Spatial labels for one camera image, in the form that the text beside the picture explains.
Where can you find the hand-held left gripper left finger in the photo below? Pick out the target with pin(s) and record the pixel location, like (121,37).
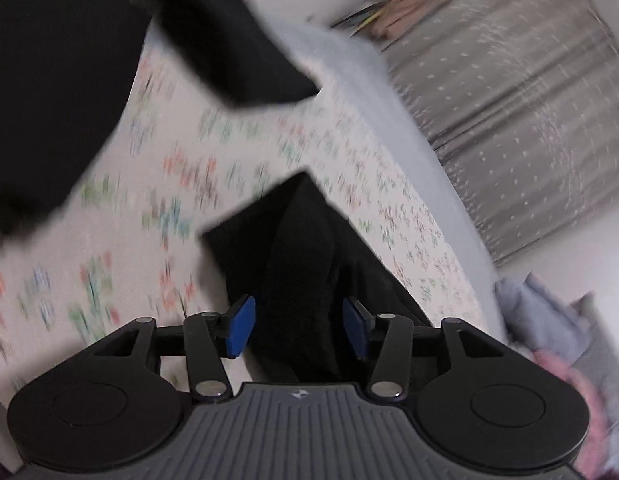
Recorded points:
(241,327)

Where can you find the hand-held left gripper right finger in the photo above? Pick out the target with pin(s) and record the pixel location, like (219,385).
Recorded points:
(354,327)

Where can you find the black pants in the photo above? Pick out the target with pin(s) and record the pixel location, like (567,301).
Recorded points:
(299,260)

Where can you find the floral printed bedsheet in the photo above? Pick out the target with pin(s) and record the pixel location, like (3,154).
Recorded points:
(224,160)

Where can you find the blue-grey cloth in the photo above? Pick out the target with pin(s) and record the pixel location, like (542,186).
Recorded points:
(539,315)

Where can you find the light blue mattress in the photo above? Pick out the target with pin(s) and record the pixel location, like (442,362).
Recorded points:
(389,125)

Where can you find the pink cloth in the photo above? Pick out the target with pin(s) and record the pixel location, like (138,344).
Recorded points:
(579,410)

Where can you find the grey cloth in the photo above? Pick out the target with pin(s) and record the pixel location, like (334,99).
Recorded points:
(612,360)

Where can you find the grey dotted curtain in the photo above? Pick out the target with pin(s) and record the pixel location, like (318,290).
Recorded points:
(514,90)

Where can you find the yellow stick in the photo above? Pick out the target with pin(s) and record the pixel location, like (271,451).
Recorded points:
(367,15)

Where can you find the beige cloth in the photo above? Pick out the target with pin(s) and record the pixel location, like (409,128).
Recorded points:
(404,15)

